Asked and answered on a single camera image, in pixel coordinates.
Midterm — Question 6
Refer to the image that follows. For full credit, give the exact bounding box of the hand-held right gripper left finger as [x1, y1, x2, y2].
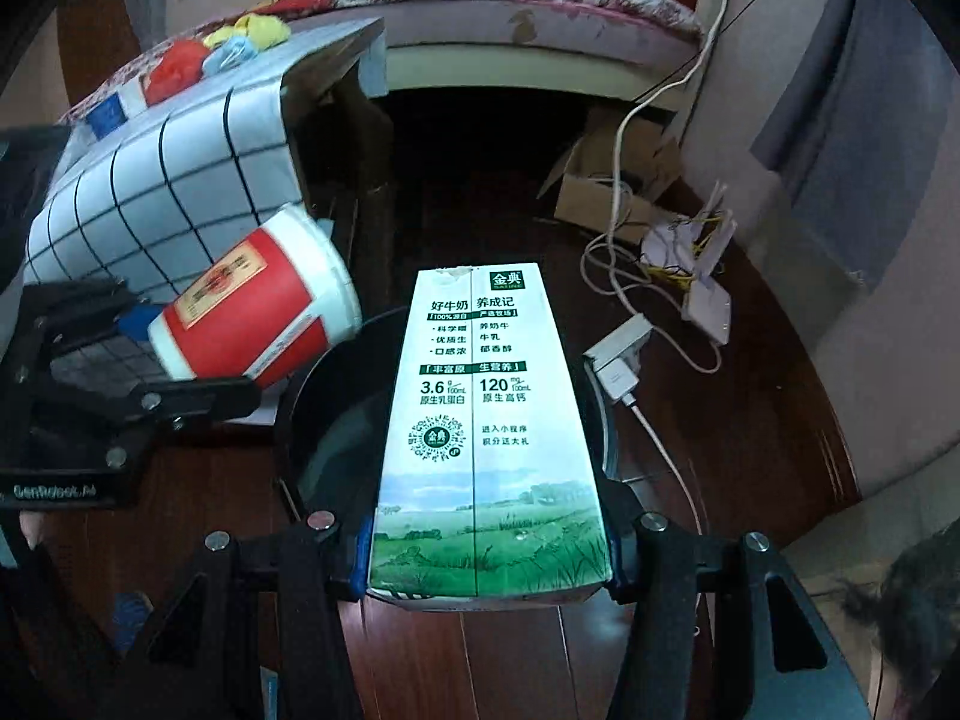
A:
[97, 510, 376, 720]

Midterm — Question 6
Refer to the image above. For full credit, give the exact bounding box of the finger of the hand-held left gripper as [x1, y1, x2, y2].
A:
[22, 277, 164, 340]
[45, 375, 261, 466]

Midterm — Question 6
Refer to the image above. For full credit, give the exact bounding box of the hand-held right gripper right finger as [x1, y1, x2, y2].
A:
[600, 476, 875, 720]

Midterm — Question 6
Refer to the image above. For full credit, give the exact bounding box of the red white paper cup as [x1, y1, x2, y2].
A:
[148, 204, 365, 389]

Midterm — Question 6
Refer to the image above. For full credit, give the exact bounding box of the black round trash bin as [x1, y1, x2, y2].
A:
[271, 306, 623, 541]

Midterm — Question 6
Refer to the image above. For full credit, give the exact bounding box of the green white milk carton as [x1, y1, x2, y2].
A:
[366, 262, 614, 608]

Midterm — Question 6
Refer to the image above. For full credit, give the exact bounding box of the red ball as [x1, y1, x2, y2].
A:
[144, 41, 211, 106]

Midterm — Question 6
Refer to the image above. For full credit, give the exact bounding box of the table with white checked cloth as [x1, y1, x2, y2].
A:
[22, 15, 387, 421]

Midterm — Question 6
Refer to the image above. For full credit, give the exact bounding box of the white power strip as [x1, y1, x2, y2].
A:
[583, 313, 653, 406]

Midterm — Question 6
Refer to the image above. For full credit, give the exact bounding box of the white router with antennas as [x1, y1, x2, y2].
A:
[641, 180, 740, 346]

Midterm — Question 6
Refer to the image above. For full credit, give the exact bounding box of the pale blue crumpled ball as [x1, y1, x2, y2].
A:
[202, 34, 260, 76]

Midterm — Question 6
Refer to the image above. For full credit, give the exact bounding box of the person's dark hair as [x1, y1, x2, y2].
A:
[840, 517, 960, 720]

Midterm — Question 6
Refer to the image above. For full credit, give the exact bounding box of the yellow crumpled ball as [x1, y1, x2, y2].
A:
[204, 13, 292, 51]

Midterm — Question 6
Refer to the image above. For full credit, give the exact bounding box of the open cardboard box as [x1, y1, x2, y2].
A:
[536, 109, 683, 245]

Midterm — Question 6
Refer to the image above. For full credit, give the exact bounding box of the grey curtain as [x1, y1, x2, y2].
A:
[754, 0, 960, 293]

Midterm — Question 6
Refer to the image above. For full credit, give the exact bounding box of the bed with floral sheet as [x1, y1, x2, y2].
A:
[60, 0, 710, 128]

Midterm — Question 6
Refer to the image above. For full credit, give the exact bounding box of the thin white charger cable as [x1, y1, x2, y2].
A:
[626, 399, 707, 535]

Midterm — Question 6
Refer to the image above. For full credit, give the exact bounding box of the thick white cable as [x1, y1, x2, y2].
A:
[579, 0, 732, 376]

